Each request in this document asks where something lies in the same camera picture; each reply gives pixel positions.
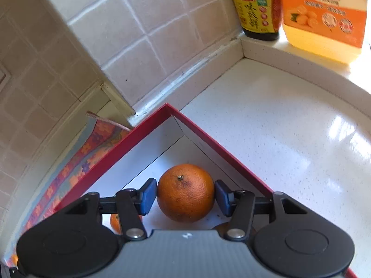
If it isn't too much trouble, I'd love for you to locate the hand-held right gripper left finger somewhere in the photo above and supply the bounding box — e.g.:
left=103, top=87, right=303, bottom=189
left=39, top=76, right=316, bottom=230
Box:
left=54, top=178, right=158, bottom=241

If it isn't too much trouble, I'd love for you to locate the large orange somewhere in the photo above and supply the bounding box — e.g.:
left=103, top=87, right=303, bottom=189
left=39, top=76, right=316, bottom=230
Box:
left=157, top=164, right=215, bottom=223

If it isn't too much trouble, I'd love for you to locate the orange dish soap bottle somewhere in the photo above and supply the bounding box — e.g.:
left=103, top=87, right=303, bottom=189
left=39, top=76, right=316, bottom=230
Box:
left=280, top=0, right=368, bottom=64

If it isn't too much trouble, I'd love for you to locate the dark soy sauce bottle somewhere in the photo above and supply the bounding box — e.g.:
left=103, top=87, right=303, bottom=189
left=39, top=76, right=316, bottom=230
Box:
left=230, top=0, right=281, bottom=41

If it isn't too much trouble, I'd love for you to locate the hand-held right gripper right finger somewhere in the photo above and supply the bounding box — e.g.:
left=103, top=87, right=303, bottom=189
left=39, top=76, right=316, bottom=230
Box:
left=214, top=180, right=319, bottom=241

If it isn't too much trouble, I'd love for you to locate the red cardboard box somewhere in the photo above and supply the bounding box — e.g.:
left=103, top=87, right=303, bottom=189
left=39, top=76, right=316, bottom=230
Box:
left=4, top=103, right=357, bottom=278

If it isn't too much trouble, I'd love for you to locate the floral patterned mat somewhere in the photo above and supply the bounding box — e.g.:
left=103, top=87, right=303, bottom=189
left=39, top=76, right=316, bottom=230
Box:
left=6, top=111, right=131, bottom=267

